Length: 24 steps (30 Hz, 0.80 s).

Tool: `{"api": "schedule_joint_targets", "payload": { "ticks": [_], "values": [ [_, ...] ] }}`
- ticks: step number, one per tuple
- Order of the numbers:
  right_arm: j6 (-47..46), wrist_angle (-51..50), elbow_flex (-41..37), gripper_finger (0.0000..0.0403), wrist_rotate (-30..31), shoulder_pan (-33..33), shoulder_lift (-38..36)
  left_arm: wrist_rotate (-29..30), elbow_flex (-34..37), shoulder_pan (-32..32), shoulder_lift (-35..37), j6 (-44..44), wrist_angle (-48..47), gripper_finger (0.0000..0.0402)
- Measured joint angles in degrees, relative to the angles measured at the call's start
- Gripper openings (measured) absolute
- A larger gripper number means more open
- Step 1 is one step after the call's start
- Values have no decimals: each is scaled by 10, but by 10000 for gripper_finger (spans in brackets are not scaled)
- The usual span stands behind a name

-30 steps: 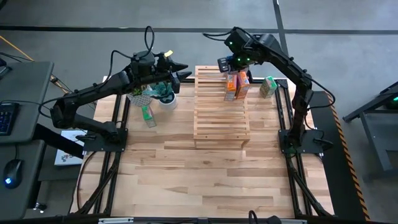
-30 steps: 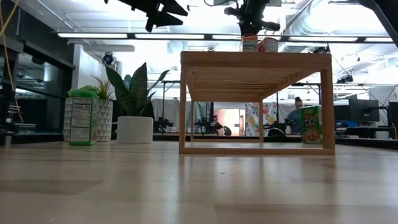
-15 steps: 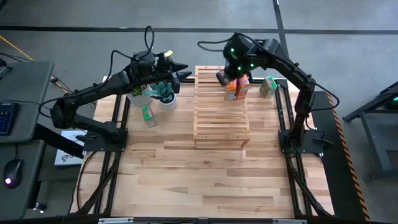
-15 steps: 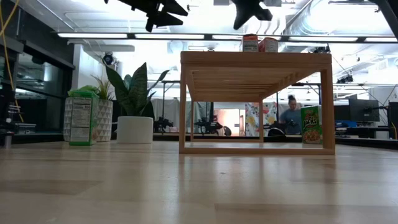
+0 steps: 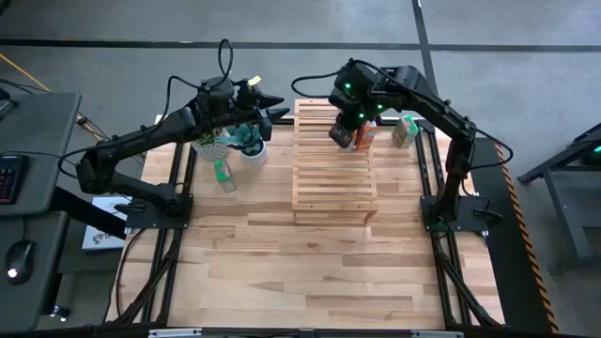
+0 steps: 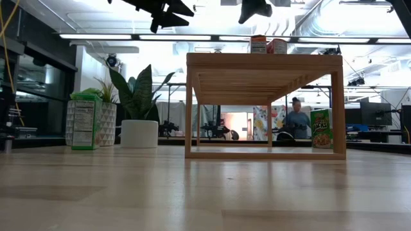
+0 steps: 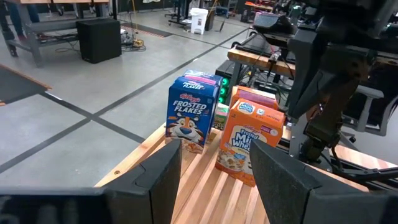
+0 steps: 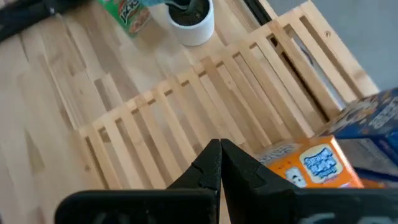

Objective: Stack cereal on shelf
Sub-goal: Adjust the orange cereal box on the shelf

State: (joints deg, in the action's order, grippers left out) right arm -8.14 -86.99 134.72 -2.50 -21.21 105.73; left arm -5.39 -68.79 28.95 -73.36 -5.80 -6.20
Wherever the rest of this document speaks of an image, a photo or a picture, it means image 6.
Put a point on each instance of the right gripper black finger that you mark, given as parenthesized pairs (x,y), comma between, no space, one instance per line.
(243,11)
(250,9)

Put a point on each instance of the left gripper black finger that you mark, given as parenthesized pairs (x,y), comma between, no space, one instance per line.
(180,9)
(171,20)

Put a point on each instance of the small orange cereal box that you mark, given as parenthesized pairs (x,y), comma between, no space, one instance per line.
(258,45)

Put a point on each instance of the small blue red cereal box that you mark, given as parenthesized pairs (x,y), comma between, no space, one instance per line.
(276,47)

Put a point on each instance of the green Apple Jacks cereal box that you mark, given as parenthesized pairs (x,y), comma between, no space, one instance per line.
(321,128)

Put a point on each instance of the background black robot arm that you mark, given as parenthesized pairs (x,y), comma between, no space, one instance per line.
(216,130)
(168,128)

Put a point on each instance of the wooden slatted shelf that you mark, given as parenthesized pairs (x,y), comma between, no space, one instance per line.
(263,61)

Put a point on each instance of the green cereal box nutrition label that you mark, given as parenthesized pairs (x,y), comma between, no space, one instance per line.
(85,125)

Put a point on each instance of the long ceiling light strip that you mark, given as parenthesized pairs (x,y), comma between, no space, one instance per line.
(234,38)
(393,41)
(334,40)
(175,37)
(96,37)

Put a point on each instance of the white curtain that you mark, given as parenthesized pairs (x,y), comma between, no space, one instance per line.
(178,112)

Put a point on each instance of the floral patterned cloth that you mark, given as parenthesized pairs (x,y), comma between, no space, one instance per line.
(261,123)

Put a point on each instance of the snake plant in white pot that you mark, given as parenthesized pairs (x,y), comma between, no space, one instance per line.
(139,133)

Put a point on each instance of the person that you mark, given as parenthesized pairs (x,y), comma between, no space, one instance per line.
(297,120)

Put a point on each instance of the succulent in white faceted pot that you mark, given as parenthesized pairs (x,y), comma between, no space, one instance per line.
(107,125)

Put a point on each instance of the black computer monitor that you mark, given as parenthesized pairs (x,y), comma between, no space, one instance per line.
(406,123)
(375,114)

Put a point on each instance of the clear plastic container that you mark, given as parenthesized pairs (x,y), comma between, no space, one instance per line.
(25,133)

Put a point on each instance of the black round ceiling camera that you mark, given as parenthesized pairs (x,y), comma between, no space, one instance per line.
(111,61)

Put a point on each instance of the black right rig frame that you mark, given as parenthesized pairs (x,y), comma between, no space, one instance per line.
(403,11)

